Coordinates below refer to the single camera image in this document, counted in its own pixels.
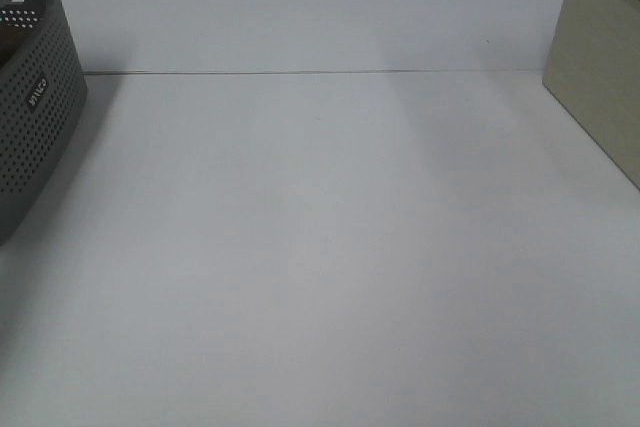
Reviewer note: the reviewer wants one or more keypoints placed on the brown towel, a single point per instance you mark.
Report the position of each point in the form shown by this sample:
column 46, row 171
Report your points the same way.
column 11, row 40

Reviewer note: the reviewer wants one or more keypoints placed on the beige fabric storage box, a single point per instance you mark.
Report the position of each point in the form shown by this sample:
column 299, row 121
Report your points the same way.
column 593, row 71

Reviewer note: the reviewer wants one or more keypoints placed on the grey perforated plastic basket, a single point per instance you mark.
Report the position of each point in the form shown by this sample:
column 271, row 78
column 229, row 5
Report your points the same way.
column 43, row 93

